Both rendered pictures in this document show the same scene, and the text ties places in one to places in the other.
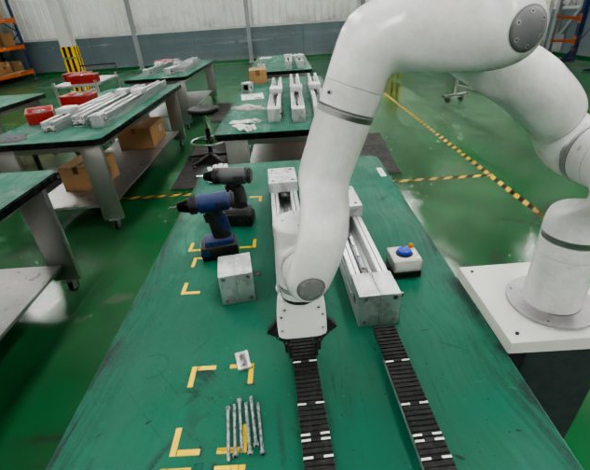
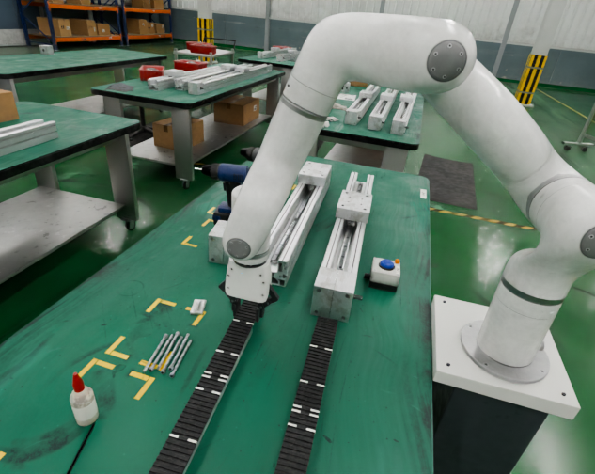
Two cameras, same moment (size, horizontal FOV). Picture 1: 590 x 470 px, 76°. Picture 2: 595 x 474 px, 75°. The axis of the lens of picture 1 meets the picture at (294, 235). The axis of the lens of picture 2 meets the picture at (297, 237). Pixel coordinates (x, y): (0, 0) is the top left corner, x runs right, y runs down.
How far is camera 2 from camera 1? 0.28 m
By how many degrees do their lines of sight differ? 11
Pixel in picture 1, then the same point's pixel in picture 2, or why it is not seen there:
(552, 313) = (494, 359)
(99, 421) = (70, 312)
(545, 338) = (473, 378)
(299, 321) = (242, 282)
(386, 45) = (335, 54)
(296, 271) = (228, 229)
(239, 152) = not seen: hidden behind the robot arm
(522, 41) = (439, 71)
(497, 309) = (445, 339)
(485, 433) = (364, 431)
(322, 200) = (264, 175)
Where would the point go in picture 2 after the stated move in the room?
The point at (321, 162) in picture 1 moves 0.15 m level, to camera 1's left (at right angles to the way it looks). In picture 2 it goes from (272, 144) to (195, 131)
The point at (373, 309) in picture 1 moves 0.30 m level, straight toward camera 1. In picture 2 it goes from (325, 301) to (256, 382)
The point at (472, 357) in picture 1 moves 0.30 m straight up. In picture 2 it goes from (396, 371) to (430, 260)
